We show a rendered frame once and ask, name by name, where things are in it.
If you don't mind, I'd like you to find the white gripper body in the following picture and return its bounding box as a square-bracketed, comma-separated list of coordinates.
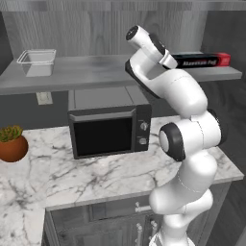
[160, 50, 179, 70]

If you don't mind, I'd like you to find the red black aluminum foil box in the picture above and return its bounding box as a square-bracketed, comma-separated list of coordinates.
[170, 52, 232, 69]

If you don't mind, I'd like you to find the clear plastic tupperware container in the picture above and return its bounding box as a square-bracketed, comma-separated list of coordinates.
[16, 48, 58, 78]

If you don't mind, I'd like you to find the grey base cabinet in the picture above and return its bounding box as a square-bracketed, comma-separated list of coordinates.
[42, 182, 234, 246]

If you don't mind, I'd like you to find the silver microwave knob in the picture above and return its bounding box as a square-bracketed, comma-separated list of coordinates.
[139, 120, 151, 132]
[137, 135, 149, 146]

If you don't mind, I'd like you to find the black microwave oven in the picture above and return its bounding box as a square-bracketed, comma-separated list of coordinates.
[67, 85, 153, 160]

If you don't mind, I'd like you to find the black microwave door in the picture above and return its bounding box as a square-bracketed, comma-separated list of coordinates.
[68, 109, 137, 159]

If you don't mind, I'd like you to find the grey drawer front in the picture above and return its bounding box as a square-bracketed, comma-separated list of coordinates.
[88, 195, 154, 223]

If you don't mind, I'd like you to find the green plant in brown pot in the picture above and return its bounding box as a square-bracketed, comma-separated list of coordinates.
[0, 125, 30, 163]

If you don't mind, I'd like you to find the grey open wall cabinet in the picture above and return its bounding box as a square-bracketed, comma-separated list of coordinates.
[0, 0, 246, 96]

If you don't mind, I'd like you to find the grey microwave door handle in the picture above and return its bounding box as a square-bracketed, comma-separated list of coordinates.
[69, 109, 137, 122]

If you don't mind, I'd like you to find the white wall outlet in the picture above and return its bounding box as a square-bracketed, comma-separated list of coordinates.
[35, 91, 54, 107]

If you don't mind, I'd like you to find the silver drawer handle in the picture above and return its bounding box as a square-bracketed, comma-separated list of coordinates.
[134, 201, 153, 214]

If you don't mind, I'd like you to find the silver cupboard door handle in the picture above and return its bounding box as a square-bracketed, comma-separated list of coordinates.
[135, 222, 144, 246]
[150, 219, 159, 242]

